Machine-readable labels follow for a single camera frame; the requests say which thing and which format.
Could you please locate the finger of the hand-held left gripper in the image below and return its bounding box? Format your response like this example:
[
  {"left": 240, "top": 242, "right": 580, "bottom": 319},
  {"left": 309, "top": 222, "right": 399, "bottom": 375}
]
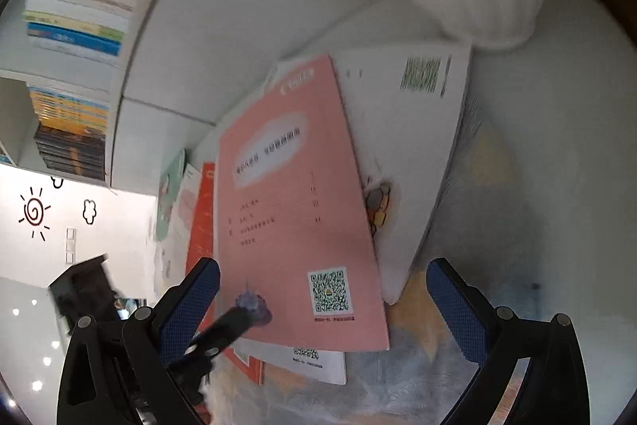
[{"left": 164, "top": 290, "right": 274, "bottom": 386}]

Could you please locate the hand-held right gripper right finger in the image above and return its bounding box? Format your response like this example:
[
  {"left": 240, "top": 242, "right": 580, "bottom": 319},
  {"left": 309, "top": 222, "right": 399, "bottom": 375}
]
[{"left": 426, "top": 257, "right": 590, "bottom": 425}]

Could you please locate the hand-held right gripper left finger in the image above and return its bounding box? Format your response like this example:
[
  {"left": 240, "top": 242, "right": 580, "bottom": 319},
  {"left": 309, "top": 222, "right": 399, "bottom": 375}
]
[{"left": 56, "top": 257, "right": 221, "bottom": 425}]

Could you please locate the pink book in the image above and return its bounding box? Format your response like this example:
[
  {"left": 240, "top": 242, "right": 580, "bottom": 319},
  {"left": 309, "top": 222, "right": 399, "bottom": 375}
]
[{"left": 215, "top": 53, "right": 390, "bottom": 353}]

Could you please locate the row of black books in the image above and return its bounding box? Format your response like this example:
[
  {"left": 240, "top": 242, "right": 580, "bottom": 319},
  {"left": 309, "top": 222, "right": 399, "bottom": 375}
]
[{"left": 34, "top": 126, "right": 107, "bottom": 183}]

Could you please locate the row of orange books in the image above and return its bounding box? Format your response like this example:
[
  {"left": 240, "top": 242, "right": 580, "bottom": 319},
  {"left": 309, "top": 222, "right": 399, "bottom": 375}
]
[{"left": 29, "top": 84, "right": 109, "bottom": 138}]

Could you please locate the red book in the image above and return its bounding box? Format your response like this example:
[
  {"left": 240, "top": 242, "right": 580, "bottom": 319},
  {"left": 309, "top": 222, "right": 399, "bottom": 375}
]
[{"left": 185, "top": 162, "right": 264, "bottom": 386}]

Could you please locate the white thin book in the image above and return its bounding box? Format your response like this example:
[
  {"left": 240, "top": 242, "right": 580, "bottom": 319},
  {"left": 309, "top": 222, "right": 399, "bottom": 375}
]
[{"left": 224, "top": 335, "right": 348, "bottom": 386}]

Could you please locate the teal book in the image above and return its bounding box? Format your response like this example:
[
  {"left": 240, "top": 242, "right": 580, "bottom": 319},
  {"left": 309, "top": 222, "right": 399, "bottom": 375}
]
[{"left": 155, "top": 149, "right": 187, "bottom": 241}]

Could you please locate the white book with green barcode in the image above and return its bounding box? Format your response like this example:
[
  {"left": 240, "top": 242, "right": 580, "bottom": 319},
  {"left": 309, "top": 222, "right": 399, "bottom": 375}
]
[{"left": 331, "top": 41, "right": 473, "bottom": 305}]

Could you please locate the white bookshelf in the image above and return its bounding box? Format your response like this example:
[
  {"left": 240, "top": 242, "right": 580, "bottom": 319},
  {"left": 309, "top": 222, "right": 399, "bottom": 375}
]
[{"left": 0, "top": 0, "right": 220, "bottom": 197}]

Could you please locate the white headboard panel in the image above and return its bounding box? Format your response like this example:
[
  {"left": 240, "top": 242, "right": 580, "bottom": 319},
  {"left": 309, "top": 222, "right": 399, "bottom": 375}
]
[{"left": 109, "top": 0, "right": 399, "bottom": 127}]

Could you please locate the sun wall sticker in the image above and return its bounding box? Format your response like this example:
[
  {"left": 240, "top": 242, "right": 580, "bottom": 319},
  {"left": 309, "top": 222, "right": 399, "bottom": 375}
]
[{"left": 19, "top": 187, "right": 51, "bottom": 241}]

